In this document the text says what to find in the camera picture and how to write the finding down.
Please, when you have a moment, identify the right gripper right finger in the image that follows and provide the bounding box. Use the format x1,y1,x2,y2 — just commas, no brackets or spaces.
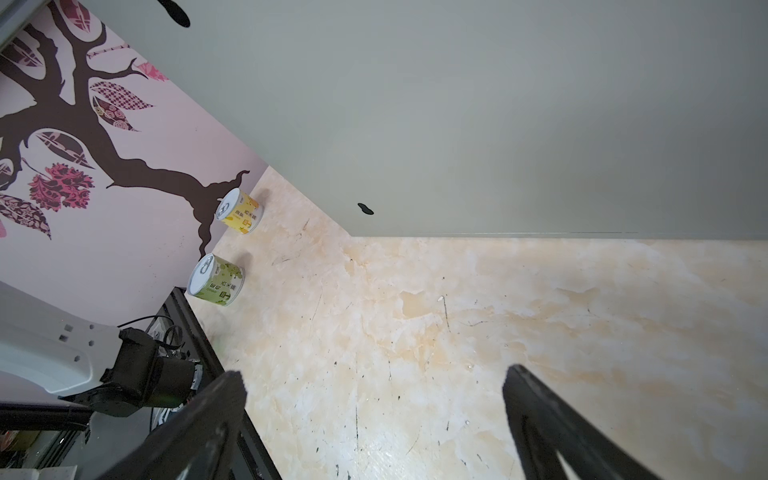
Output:
502,364,657,479

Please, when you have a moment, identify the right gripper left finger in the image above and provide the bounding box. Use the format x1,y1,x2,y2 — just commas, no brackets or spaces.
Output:
101,371,247,479

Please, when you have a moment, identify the green label can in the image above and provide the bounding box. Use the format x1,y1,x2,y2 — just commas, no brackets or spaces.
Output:
187,254,245,306

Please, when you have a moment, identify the yellow label can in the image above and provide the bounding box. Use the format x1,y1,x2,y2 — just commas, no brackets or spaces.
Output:
215,188,264,234

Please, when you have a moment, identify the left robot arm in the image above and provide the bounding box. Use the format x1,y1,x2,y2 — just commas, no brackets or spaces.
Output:
1,284,203,418

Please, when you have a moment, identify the grey metal cabinet box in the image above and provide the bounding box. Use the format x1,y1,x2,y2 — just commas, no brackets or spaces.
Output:
87,1,767,240

